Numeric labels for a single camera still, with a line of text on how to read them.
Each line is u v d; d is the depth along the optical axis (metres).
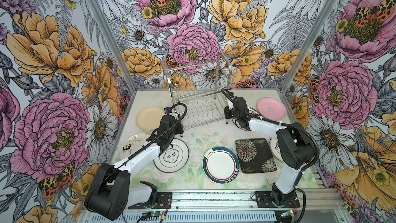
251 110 1.08
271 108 1.12
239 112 0.75
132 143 0.93
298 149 0.49
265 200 0.74
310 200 0.77
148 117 1.04
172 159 0.87
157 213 0.71
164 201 0.73
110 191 0.41
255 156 0.88
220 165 0.83
